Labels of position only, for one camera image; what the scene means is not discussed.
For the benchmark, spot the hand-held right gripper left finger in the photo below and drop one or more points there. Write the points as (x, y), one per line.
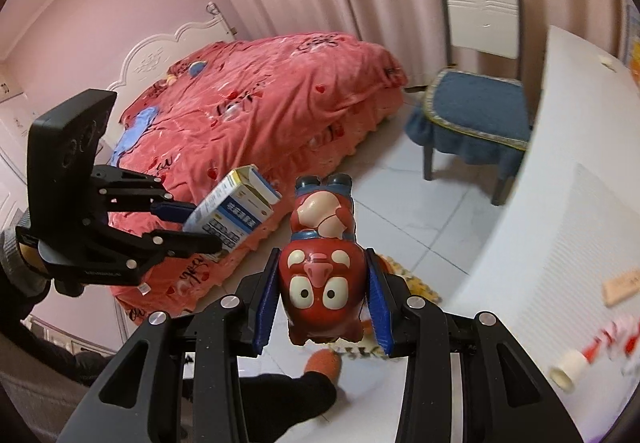
(265, 295)

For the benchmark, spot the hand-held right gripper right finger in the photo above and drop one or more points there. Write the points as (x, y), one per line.
(380, 305)

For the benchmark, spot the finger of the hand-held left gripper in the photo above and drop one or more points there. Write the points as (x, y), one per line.
(172, 212)
(200, 243)

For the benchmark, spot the white blue medicine box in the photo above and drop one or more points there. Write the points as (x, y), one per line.
(235, 208)

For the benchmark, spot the red pig toy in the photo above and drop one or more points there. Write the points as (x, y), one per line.
(320, 273)

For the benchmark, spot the wooden block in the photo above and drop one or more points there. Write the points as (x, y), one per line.
(622, 289)

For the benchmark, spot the person's left forearm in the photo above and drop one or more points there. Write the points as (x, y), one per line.
(20, 288)

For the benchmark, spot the white door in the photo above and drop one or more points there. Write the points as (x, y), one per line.
(12, 148)

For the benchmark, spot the orange slipper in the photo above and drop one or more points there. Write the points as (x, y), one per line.
(325, 368)

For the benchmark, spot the person's leg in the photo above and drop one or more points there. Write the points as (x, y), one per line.
(280, 398)

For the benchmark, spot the white bed headboard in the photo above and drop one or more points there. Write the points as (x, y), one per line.
(160, 48)

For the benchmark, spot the pink printed blanket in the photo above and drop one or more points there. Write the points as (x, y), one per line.
(280, 93)

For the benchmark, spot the white red bottle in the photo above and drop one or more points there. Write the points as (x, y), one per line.
(570, 368)

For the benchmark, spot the blue chair cushion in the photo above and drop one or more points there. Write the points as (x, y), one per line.
(475, 108)

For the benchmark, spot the translucent desk mat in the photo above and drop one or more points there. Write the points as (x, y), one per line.
(590, 223)

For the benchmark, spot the white desk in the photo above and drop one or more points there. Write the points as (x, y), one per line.
(565, 133)

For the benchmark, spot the white chair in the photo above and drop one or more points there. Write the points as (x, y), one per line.
(480, 18)

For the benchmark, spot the small white desk object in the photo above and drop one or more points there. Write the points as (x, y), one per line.
(607, 63)

